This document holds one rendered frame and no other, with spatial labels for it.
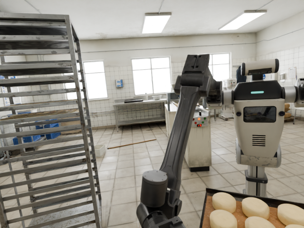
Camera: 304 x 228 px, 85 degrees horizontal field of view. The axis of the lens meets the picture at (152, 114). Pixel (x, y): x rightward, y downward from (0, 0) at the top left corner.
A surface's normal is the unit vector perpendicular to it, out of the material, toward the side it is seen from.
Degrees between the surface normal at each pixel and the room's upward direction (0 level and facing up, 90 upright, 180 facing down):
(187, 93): 56
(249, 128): 90
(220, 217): 2
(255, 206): 2
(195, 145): 90
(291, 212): 2
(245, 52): 90
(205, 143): 90
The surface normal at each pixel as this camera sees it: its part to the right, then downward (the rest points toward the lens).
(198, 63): -0.36, -0.46
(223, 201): -0.10, -0.98
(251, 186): -0.41, 0.18
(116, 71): 0.14, 0.14
